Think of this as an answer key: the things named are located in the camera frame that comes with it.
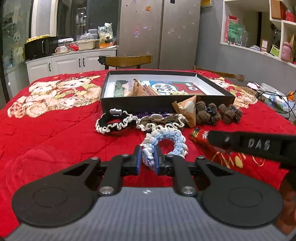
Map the fuzzy brown claw clip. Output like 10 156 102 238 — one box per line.
195 101 221 125
218 104 243 125

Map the green white snack bag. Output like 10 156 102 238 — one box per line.
98 23 113 41

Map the black cable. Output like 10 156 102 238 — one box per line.
255 89 296 126

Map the black microwave oven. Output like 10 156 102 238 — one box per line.
25 37 59 60

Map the brown white ruffled scrunchie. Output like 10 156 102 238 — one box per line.
136 114 186 133

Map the silver double door refrigerator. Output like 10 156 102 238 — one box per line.
117 0 201 70

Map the white mug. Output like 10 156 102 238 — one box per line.
55 46 68 54

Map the brown triangular snack packet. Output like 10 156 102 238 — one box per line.
172 95 197 128

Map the red snack stick packet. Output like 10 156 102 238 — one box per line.
190 128 221 151

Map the white wall shelf unit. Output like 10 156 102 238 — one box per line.
220 1 295 68

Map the black white ruffled scrunchie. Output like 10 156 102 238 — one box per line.
95 108 138 134

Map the red teddy bear blanket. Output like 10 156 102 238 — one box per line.
1 70 295 237

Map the purple pen case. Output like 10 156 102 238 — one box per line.
136 112 171 118

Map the blue white crochet scrunchie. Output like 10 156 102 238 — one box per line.
140 126 188 170

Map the white kitchen cabinet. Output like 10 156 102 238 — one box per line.
26 47 117 83

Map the black shallow cardboard box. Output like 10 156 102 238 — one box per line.
101 70 235 114

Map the cream plastic basin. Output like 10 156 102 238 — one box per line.
76 39 97 51

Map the person's right hand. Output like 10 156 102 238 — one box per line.
276 177 295 235

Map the wooden chair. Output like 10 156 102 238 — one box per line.
193 65 245 82
97 55 152 70

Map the colourful picture book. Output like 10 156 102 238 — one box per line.
113 80 206 97

